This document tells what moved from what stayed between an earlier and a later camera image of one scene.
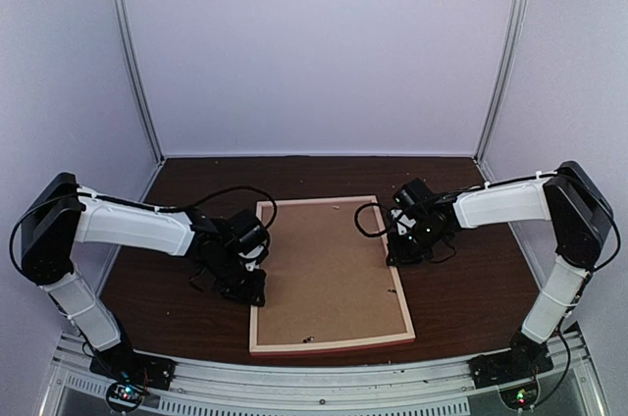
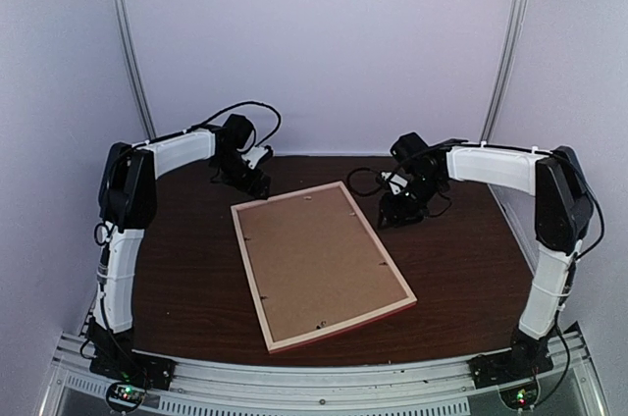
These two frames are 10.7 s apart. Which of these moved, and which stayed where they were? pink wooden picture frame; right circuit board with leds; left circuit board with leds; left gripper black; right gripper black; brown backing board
Moved: right gripper black; brown backing board; pink wooden picture frame; left gripper black
Stayed: right circuit board with leds; left circuit board with leds
